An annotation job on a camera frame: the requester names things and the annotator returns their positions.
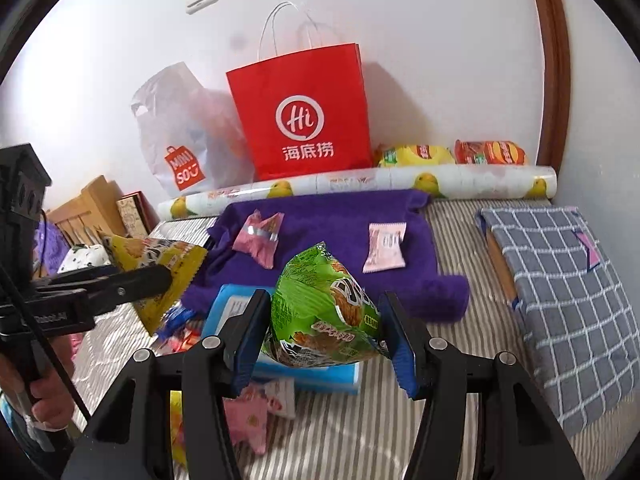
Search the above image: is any yellow chip packet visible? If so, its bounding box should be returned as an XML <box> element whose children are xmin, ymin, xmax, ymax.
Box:
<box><xmin>376</xmin><ymin>144</ymin><xmax>456</xmax><ymax>168</ymax></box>

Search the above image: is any red paper bag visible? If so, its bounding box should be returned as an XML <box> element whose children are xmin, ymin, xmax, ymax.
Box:
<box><xmin>226</xmin><ymin>1</ymin><xmax>375</xmax><ymax>182</ymax></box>

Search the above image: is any fruit print paper roll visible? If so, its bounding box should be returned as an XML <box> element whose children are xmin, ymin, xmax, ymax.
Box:
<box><xmin>157</xmin><ymin>165</ymin><xmax>557</xmax><ymax>221</ymax></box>

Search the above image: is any white plastic bag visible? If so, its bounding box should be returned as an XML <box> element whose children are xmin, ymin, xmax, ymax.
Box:
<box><xmin>131</xmin><ymin>62</ymin><xmax>256</xmax><ymax>198</ymax></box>

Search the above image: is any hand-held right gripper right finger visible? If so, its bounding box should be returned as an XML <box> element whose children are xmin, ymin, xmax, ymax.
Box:
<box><xmin>377</xmin><ymin>291</ymin><xmax>586</xmax><ymax>480</ymax></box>

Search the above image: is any person's left hand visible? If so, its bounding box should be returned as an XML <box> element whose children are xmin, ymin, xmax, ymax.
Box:
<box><xmin>27</xmin><ymin>367</ymin><xmax>76</xmax><ymax>428</ymax></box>

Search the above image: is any grey plaid folded cloth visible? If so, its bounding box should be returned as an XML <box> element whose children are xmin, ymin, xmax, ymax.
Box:
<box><xmin>475</xmin><ymin>206</ymin><xmax>640</xmax><ymax>436</ymax></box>

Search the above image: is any blue cardboard box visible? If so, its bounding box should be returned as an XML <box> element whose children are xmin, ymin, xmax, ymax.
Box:
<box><xmin>200</xmin><ymin>284</ymin><xmax>363</xmax><ymax>396</ymax></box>

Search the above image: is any purple cloth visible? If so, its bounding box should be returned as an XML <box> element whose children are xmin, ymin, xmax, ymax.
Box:
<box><xmin>32</xmin><ymin>220</ymin><xmax>69</xmax><ymax>277</ymax></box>

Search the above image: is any purple towel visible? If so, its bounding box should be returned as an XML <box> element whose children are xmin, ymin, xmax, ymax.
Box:
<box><xmin>180</xmin><ymin>187</ymin><xmax>471</xmax><ymax>323</ymax></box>

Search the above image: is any green snack packet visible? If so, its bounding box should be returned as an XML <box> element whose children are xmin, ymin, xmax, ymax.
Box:
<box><xmin>265</xmin><ymin>241</ymin><xmax>393</xmax><ymax>370</ymax></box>

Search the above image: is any white dotted cloth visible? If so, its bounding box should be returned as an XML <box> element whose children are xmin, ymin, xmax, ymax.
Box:
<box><xmin>57</xmin><ymin>244</ymin><xmax>112</xmax><ymax>275</ymax></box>

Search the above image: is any red blue snack wrapper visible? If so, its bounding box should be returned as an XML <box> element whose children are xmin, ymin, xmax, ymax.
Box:
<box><xmin>150</xmin><ymin>305</ymin><xmax>207</xmax><ymax>357</ymax></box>

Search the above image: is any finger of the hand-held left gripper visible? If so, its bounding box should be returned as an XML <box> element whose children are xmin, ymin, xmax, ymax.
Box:
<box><xmin>75</xmin><ymin>265</ymin><xmax>173</xmax><ymax>318</ymax></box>
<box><xmin>30</xmin><ymin>266</ymin><xmax>123</xmax><ymax>293</ymax></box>

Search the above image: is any red chip packet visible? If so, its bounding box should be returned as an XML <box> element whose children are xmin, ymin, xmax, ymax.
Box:
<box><xmin>454</xmin><ymin>139</ymin><xmax>529</xmax><ymax>166</ymax></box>

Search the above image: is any brown wooden door frame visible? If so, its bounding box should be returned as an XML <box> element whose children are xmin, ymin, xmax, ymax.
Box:
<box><xmin>522</xmin><ymin>0</ymin><xmax>572</xmax><ymax>168</ymax></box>

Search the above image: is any small yellow snack packet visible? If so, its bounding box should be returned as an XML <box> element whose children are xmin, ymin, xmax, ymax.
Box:
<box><xmin>169</xmin><ymin>390</ymin><xmax>189</xmax><ymax>467</ymax></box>

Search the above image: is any crumpled pink snack packet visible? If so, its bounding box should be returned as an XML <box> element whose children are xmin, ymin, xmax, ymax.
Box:
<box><xmin>232</xmin><ymin>208</ymin><xmax>285</xmax><ymax>269</ymax></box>

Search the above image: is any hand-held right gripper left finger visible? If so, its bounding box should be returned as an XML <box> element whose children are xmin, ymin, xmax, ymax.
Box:
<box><xmin>60</xmin><ymin>289</ymin><xmax>273</xmax><ymax>480</ymax></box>

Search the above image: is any wooden headboard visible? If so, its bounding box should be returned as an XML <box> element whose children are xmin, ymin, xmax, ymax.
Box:
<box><xmin>47</xmin><ymin>175</ymin><xmax>126</xmax><ymax>248</ymax></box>

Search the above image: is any patterned small box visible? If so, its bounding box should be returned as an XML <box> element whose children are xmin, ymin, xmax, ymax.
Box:
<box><xmin>116</xmin><ymin>191</ymin><xmax>162</xmax><ymax>239</ymax></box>

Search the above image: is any flat pink snack packet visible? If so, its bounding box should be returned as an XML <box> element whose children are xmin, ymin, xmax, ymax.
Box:
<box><xmin>362</xmin><ymin>222</ymin><xmax>407</xmax><ymax>274</ymax></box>

